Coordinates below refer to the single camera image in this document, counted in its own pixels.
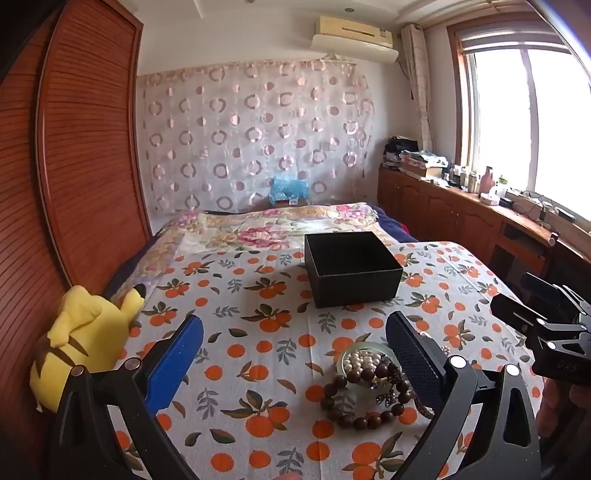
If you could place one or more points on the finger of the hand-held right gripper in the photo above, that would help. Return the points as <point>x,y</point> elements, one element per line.
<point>549,288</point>
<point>517,309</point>

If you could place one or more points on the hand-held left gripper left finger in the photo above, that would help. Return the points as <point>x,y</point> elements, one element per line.
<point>178,364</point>

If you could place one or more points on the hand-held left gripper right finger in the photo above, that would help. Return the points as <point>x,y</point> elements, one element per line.
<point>413,362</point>

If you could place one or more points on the black square box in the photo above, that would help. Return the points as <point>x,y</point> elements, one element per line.
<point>353,272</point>

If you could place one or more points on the person's right hand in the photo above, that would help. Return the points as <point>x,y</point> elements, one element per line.
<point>565,406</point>

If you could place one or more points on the pale green bangle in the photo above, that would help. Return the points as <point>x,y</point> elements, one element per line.
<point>346,371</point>

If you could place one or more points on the orange fruit print cloth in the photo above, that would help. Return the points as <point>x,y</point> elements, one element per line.
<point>258,369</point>

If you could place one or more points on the yellow plush toy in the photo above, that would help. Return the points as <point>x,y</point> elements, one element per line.
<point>78,332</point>

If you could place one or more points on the long wooden cabinet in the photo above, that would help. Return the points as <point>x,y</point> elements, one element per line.
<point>443,212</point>

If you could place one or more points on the pink bottle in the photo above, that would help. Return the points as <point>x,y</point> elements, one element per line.
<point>487,181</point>

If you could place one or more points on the dark blue blanket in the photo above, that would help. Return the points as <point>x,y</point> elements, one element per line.
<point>392,226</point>

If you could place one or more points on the group of small bottles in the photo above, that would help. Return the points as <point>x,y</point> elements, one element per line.
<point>464,177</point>

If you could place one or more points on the floral quilt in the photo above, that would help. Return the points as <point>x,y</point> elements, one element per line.
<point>277,226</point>

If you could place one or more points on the stack of books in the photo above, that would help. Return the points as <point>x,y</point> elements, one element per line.
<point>422,164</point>

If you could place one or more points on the wooden framed window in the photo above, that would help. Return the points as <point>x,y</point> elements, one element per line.
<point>521,115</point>

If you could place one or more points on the small cardboard box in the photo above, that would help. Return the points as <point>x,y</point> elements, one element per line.
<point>286,203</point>

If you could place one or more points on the pile of dark clothes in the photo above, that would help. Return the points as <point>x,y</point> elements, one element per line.
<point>397,150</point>

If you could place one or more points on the blue plastic bag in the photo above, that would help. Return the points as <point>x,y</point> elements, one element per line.
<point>288,187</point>

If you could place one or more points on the white patterned window curtain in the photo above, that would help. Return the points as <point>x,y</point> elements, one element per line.
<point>418,87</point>

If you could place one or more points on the wooden louvred wardrobe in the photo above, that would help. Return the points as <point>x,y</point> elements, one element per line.
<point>83,138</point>

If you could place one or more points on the sheer circle-patterned wall curtain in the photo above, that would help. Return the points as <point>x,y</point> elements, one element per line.
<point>254,138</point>

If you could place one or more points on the beige wall air conditioner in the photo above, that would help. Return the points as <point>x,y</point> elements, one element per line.
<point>351,34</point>

